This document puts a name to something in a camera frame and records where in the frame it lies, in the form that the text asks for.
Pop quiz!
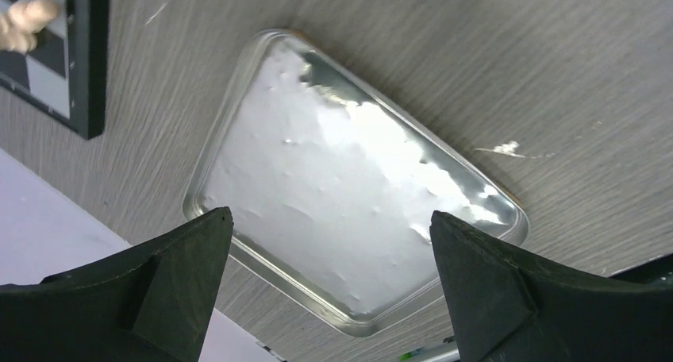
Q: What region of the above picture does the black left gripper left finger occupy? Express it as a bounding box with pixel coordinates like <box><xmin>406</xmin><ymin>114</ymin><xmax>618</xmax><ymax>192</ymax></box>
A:
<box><xmin>1</xmin><ymin>207</ymin><xmax>233</xmax><ymax>361</ymax></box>

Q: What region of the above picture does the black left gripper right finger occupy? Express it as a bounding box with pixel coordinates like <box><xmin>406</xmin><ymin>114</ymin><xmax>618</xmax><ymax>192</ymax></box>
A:
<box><xmin>429</xmin><ymin>211</ymin><xmax>672</xmax><ymax>361</ymax></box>

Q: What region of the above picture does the light chess piece on board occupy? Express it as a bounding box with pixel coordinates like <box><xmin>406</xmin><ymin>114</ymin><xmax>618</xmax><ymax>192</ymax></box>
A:
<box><xmin>1</xmin><ymin>0</ymin><xmax>61</xmax><ymax>54</ymax></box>

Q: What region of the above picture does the silver tin lid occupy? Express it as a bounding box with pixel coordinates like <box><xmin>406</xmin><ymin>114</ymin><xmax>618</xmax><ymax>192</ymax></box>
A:
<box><xmin>183</xmin><ymin>29</ymin><xmax>529</xmax><ymax>337</ymax></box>

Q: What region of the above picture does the black and white chessboard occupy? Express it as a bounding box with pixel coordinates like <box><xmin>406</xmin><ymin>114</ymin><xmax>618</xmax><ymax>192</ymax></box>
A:
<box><xmin>1</xmin><ymin>0</ymin><xmax>110</xmax><ymax>140</ymax></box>

